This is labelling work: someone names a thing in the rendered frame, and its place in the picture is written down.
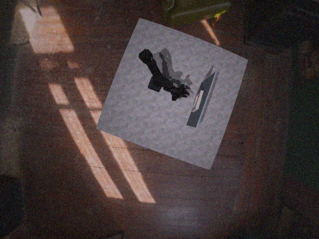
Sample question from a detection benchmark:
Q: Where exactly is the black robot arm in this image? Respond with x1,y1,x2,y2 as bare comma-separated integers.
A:
139,49,178,101

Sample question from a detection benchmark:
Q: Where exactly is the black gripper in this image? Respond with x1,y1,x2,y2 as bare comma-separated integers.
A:
170,84,190,98

